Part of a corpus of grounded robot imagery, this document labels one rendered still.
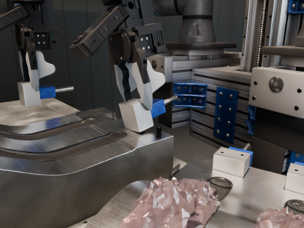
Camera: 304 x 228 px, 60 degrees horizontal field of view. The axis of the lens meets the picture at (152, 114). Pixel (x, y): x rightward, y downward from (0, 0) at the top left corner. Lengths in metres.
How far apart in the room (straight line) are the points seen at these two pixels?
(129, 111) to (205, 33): 0.62
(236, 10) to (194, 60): 2.94
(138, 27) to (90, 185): 0.27
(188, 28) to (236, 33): 2.92
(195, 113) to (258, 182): 0.62
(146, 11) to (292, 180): 0.37
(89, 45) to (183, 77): 0.60
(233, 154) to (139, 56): 0.22
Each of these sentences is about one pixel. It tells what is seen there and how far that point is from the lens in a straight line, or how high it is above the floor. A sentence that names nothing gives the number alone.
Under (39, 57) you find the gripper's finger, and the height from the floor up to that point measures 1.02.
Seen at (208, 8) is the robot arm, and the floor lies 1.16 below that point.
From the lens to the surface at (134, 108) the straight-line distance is 0.48.
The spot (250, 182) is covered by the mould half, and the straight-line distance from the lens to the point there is 0.43.
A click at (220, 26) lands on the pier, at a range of 3.44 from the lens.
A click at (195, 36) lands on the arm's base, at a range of 1.03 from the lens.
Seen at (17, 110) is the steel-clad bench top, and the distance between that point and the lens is 1.10.
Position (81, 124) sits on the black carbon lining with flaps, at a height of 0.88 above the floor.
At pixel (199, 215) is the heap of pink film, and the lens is 0.27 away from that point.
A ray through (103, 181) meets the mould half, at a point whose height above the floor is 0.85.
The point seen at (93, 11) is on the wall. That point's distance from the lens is 2.77.
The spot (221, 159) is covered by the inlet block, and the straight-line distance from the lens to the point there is 0.44.
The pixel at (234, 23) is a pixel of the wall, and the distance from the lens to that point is 3.90.
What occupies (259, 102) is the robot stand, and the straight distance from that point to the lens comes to 0.66.
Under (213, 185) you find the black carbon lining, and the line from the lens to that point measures 0.42.
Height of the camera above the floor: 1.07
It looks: 17 degrees down
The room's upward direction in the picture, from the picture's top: straight up
